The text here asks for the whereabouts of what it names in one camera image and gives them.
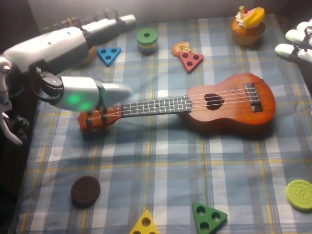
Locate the blue triangle block with holes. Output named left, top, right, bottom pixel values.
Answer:
left=97, top=46, right=122, bottom=67

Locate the yellow triangle block with holes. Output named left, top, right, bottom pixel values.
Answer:
left=129, top=210, right=159, bottom=234

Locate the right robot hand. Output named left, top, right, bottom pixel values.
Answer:
left=274, top=21, right=312, bottom=63

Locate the green sandwich cookie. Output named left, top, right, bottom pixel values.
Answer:
left=285, top=179, right=312, bottom=212

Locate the red triangle block with holes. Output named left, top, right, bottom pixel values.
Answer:
left=177, top=50, right=205, bottom=74

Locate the green triangle block with holes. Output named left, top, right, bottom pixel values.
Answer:
left=192, top=201, right=229, bottom=234

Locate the brown toy ukulele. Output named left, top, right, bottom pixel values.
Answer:
left=77, top=72, right=277, bottom=134

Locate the beige toy biscuit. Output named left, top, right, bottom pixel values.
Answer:
left=171, top=41, right=192, bottom=58

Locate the brown chocolate sandwich cookie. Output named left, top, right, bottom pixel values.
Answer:
left=70, top=175, right=101, bottom=208

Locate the stacked coloured rings toy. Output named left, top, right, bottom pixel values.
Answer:
left=136, top=27, right=159, bottom=56

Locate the toy cupcake with fruit topping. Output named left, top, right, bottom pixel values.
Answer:
left=231, top=6, right=266, bottom=47

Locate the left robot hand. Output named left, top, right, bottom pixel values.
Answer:
left=0, top=9, right=137, bottom=113

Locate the brown toy bread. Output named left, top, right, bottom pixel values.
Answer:
left=79, top=45, right=98, bottom=65

